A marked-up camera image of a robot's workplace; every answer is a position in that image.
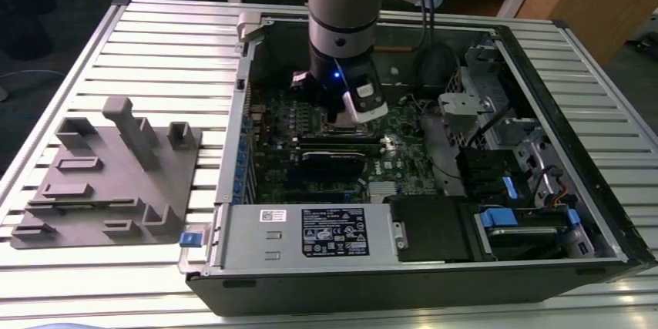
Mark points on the black plastic disk bay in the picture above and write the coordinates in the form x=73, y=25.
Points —
x=483, y=167

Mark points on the black chair base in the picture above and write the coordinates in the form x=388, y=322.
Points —
x=646, y=47

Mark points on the black graphics card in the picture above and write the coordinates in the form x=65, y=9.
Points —
x=334, y=167

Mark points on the silver power supply unit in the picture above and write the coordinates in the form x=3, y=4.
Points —
x=247, y=252

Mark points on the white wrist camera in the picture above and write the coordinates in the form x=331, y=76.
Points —
x=367, y=105

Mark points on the black office chair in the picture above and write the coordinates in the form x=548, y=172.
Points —
x=25, y=17

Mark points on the grey plastic bracket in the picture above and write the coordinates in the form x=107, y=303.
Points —
x=462, y=109

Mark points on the CPU socket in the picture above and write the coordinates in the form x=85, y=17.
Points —
x=350, y=135

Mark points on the metal drive cage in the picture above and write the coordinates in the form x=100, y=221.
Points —
x=483, y=78

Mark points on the blue drive carrier tab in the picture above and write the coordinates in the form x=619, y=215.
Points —
x=508, y=186

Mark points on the silver CPU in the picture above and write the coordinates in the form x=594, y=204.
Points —
x=343, y=125

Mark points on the green motherboard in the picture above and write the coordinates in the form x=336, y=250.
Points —
x=406, y=159

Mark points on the blue case latch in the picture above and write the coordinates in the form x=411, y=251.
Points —
x=189, y=239

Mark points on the grey parts rack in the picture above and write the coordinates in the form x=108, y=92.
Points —
x=128, y=190

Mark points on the grey case corner block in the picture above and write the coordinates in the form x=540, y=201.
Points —
x=249, y=22

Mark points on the black fan shroud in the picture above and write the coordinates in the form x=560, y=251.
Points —
x=436, y=229

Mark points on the black PC case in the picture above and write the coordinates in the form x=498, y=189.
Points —
x=359, y=294

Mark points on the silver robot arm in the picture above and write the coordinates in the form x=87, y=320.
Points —
x=344, y=5

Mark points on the silver chipset heatsink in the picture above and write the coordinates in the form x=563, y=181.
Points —
x=383, y=189

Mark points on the hard disk blue carrier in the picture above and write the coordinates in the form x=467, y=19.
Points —
x=495, y=216

